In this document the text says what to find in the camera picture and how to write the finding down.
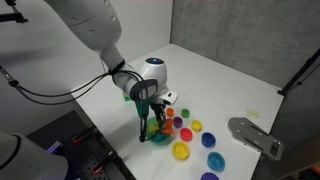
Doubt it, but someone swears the green bowl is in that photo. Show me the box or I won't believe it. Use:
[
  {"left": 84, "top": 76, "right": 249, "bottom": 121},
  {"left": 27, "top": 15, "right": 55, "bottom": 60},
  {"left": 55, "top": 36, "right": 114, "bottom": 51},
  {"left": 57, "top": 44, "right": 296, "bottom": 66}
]
[{"left": 143, "top": 116, "right": 176, "bottom": 146}]

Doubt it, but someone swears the yellow spiky star toy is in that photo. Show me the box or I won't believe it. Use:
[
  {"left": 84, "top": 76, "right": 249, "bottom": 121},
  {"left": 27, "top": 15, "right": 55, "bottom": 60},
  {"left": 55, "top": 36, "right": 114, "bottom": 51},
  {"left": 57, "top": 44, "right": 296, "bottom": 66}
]
[{"left": 147, "top": 120, "right": 159, "bottom": 134}]

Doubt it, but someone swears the small green cup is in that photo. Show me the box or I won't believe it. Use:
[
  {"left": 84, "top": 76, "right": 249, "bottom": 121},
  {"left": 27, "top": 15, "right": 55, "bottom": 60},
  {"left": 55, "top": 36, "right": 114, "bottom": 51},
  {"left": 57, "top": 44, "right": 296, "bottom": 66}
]
[{"left": 180, "top": 108, "right": 191, "bottom": 119}]

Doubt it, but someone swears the gray metal plate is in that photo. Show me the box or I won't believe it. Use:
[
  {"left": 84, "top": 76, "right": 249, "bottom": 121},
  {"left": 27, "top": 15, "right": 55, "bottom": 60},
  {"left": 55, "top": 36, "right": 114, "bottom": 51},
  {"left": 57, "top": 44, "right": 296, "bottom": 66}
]
[{"left": 227, "top": 116, "right": 285, "bottom": 162}]

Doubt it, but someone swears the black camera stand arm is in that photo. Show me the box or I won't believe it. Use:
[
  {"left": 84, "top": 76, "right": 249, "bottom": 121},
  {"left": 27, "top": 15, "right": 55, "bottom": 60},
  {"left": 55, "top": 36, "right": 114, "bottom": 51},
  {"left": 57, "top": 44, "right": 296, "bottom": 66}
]
[{"left": 0, "top": 0, "right": 29, "bottom": 24}]

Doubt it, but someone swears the black red toggle clamp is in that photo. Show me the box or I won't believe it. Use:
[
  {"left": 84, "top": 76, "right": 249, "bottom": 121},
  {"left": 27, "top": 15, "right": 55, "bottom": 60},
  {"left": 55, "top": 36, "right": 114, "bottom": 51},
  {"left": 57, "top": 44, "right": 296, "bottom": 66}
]
[
  {"left": 91, "top": 150, "right": 118, "bottom": 176},
  {"left": 72, "top": 123, "right": 98, "bottom": 144}
]

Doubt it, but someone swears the green plastic piece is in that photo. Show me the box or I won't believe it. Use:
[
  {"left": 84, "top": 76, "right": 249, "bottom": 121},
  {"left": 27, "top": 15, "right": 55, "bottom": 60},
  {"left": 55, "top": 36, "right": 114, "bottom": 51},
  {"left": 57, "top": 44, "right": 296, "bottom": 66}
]
[{"left": 134, "top": 99, "right": 150, "bottom": 118}]

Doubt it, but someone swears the light green cube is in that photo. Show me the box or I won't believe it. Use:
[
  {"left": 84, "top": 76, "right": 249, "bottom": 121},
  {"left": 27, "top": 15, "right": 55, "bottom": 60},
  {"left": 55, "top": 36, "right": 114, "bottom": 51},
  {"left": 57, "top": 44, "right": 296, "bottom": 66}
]
[{"left": 121, "top": 91, "right": 132, "bottom": 102}]

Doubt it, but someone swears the blue cup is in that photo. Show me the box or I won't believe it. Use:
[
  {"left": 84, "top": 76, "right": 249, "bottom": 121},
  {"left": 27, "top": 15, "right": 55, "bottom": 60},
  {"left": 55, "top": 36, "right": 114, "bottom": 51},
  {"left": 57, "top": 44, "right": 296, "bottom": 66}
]
[{"left": 201, "top": 131, "right": 217, "bottom": 149}]

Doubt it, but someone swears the large yellow cup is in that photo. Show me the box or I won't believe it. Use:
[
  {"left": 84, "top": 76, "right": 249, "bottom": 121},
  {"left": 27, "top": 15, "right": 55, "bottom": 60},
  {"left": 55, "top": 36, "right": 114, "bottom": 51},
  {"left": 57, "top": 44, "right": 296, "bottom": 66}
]
[{"left": 171, "top": 141, "right": 191, "bottom": 161}]

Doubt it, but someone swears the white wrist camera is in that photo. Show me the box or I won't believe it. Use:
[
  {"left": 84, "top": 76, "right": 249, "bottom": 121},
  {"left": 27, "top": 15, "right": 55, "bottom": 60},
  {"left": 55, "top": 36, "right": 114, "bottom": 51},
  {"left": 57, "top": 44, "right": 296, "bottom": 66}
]
[{"left": 156, "top": 90, "right": 179, "bottom": 106}]

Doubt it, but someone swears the orange animal toy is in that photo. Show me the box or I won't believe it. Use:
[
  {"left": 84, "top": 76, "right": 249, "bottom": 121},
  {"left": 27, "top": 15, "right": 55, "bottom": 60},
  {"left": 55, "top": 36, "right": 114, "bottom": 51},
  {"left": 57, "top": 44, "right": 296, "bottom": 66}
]
[{"left": 161, "top": 117, "right": 176, "bottom": 136}]

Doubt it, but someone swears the small purple cup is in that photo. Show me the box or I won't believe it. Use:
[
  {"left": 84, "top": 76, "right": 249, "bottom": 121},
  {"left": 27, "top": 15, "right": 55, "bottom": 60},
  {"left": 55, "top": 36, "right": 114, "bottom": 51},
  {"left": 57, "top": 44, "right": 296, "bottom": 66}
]
[{"left": 172, "top": 116, "right": 184, "bottom": 129}]

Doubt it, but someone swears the large purple cup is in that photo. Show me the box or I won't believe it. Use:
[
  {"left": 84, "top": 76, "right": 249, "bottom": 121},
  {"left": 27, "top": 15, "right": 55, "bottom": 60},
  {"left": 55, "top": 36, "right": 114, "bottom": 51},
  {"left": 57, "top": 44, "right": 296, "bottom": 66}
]
[{"left": 200, "top": 171, "right": 220, "bottom": 180}]

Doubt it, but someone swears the teal cup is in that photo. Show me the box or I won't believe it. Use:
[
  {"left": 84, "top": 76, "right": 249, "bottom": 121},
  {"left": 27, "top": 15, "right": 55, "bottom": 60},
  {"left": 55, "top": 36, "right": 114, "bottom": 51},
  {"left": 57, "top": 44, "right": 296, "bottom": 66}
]
[{"left": 206, "top": 151, "right": 227, "bottom": 172}]

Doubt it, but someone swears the dark teal animal toy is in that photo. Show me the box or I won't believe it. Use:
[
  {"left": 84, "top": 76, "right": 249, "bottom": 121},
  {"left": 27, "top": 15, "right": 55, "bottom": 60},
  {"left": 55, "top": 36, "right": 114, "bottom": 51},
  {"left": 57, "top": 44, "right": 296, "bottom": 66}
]
[{"left": 151, "top": 132, "right": 169, "bottom": 144}]

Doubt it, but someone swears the small yellow cup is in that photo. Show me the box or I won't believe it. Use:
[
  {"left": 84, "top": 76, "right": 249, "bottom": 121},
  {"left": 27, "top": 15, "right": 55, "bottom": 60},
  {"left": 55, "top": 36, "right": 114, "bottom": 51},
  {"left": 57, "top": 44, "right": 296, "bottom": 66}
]
[{"left": 190, "top": 119, "right": 204, "bottom": 133}]

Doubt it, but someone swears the black perforated breadboard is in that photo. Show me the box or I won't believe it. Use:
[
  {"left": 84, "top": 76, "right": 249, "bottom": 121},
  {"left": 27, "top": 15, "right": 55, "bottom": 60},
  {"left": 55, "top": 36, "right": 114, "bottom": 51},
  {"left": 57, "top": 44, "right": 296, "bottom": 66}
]
[{"left": 26, "top": 110, "right": 136, "bottom": 180}]

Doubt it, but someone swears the black cable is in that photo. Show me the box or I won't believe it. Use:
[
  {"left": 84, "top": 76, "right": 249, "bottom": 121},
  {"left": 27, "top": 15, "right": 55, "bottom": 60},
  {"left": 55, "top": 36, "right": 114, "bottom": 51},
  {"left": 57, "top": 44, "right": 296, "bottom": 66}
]
[
  {"left": 18, "top": 71, "right": 148, "bottom": 106},
  {"left": 0, "top": 64, "right": 149, "bottom": 143}
]

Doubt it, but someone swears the red cup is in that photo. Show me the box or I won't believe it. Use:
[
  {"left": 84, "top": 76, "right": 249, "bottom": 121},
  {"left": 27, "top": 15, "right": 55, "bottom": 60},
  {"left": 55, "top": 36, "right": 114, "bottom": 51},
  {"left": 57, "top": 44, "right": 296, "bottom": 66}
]
[{"left": 179, "top": 127, "right": 194, "bottom": 143}]

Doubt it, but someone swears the black pole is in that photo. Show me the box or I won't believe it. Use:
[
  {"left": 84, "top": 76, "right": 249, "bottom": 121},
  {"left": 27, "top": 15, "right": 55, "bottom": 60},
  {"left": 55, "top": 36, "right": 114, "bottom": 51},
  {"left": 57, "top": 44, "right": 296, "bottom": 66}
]
[{"left": 277, "top": 46, "right": 320, "bottom": 98}]

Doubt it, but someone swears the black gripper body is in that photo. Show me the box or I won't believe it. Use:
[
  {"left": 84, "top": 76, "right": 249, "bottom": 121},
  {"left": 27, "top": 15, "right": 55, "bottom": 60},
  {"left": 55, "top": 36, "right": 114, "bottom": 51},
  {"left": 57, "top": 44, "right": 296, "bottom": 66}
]
[{"left": 149, "top": 102, "right": 168, "bottom": 122}]

